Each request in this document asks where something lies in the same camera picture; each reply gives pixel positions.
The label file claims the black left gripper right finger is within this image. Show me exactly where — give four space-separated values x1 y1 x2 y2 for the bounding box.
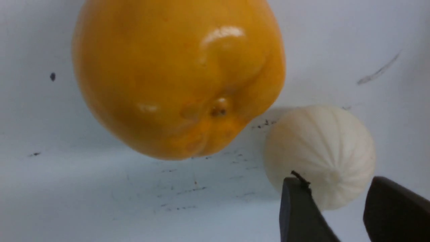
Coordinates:
363 176 430 242

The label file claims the white bun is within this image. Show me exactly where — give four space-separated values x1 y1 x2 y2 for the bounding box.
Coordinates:
263 105 376 210

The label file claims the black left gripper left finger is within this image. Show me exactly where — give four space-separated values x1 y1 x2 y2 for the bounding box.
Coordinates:
279 171 340 242

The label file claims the orange toy tangerine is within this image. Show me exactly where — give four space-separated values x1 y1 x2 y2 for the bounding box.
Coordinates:
72 0 286 160

